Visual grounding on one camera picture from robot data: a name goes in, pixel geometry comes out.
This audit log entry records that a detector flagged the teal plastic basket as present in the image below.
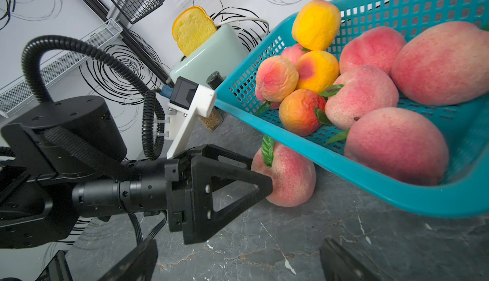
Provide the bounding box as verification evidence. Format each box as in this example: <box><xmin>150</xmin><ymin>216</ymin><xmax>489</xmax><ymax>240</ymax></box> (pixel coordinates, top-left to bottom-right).
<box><xmin>216</xmin><ymin>0</ymin><xmax>488</xmax><ymax>218</ymax></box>

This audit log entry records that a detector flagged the silver lid spice jar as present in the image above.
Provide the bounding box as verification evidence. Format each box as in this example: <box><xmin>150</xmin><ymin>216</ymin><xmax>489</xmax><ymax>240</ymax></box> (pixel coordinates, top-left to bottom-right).
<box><xmin>199</xmin><ymin>107</ymin><xmax>224</xmax><ymax>131</ymax></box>

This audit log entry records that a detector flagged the white mesh wall shelf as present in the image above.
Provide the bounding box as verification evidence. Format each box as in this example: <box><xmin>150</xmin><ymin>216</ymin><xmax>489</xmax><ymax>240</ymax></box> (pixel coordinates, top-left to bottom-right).
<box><xmin>1</xmin><ymin>19</ymin><xmax>122</xmax><ymax>118</ymax></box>

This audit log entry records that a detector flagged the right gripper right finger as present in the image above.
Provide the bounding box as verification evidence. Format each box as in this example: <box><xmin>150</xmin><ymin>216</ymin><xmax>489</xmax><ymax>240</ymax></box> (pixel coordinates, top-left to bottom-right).
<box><xmin>320</xmin><ymin>237</ymin><xmax>380</xmax><ymax>281</ymax></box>

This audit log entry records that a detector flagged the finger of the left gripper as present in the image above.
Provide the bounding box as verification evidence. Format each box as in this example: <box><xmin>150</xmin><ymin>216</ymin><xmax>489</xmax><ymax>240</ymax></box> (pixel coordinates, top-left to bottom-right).
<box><xmin>198</xmin><ymin>144</ymin><xmax>252</xmax><ymax>170</ymax></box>
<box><xmin>188</xmin><ymin>156</ymin><xmax>273</xmax><ymax>243</ymax></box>

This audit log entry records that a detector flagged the white toaster power cable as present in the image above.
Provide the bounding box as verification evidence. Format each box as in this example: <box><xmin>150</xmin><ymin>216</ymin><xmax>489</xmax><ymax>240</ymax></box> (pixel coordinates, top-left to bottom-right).
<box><xmin>215</xmin><ymin>16</ymin><xmax>271</xmax><ymax>37</ymax></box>

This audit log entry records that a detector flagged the front yellow toast slice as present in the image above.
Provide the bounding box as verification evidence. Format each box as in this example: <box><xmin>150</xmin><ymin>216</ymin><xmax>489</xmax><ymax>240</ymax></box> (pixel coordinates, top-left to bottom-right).
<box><xmin>172</xmin><ymin>6</ymin><xmax>217</xmax><ymax>57</ymax></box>

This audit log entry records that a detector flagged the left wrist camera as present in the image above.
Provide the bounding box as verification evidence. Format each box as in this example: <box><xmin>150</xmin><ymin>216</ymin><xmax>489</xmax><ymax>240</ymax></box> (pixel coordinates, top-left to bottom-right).
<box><xmin>156</xmin><ymin>77</ymin><xmax>216</xmax><ymax>159</ymax></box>

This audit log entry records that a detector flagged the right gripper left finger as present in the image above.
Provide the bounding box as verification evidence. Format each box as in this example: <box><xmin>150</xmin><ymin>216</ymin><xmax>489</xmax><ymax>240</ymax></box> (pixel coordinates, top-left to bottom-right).
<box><xmin>99</xmin><ymin>238</ymin><xmax>158</xmax><ymax>280</ymax></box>

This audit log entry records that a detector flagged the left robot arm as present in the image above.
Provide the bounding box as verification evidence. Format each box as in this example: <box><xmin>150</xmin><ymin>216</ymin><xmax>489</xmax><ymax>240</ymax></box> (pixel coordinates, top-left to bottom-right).
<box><xmin>1</xmin><ymin>35</ymin><xmax>273</xmax><ymax>249</ymax></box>

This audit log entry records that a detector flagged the pink peach with leaf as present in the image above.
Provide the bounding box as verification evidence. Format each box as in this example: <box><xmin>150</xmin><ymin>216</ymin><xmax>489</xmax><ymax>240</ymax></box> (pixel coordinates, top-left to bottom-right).
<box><xmin>325</xmin><ymin>65</ymin><xmax>399</xmax><ymax>129</ymax></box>

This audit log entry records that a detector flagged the orange red wrinkled peach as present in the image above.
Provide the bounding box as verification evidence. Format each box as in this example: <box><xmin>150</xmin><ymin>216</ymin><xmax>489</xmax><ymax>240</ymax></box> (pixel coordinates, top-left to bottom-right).
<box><xmin>278</xmin><ymin>89</ymin><xmax>326</xmax><ymax>137</ymax></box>

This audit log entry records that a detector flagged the mint green toaster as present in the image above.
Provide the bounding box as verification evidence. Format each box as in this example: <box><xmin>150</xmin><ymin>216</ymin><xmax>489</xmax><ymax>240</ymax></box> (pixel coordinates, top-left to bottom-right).
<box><xmin>169</xmin><ymin>24</ymin><xmax>249</xmax><ymax>87</ymax></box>

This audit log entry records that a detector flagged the yellow peach red spot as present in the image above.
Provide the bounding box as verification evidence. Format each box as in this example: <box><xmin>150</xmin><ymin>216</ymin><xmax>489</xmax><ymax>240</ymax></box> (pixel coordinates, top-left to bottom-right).
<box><xmin>292</xmin><ymin>0</ymin><xmax>341</xmax><ymax>50</ymax></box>

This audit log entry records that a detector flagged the black lid spice bottle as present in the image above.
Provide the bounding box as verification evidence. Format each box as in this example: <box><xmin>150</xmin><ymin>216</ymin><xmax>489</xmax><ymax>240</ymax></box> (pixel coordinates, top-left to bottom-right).
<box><xmin>206</xmin><ymin>71</ymin><xmax>224</xmax><ymax>90</ymax></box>

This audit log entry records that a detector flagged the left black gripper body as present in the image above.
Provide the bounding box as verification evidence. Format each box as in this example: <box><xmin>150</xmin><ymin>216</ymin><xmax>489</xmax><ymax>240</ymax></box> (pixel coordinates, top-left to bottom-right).
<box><xmin>166</xmin><ymin>146</ymin><xmax>201</xmax><ymax>245</ymax></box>

